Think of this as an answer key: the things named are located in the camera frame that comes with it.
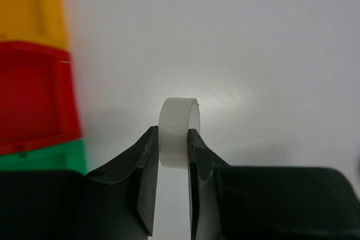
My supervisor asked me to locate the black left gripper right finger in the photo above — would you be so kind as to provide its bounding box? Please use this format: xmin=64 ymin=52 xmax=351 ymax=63
xmin=187 ymin=129 xmax=233 ymax=239

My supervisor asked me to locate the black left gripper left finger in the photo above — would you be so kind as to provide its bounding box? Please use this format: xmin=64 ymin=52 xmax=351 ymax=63
xmin=84 ymin=126 xmax=158 ymax=237

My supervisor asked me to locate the white translucent tape roll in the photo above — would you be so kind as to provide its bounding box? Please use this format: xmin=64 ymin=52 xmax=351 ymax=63
xmin=158 ymin=98 xmax=200 ymax=169

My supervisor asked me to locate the green plastic bin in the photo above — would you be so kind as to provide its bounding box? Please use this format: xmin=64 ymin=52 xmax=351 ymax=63
xmin=1 ymin=139 xmax=87 ymax=175

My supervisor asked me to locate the red plastic bin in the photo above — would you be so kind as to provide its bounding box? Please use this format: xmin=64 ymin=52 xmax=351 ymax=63
xmin=1 ymin=42 xmax=82 ymax=155

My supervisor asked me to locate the yellow plastic bin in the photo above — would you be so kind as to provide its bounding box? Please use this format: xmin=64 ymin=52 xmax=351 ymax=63
xmin=1 ymin=0 xmax=68 ymax=50

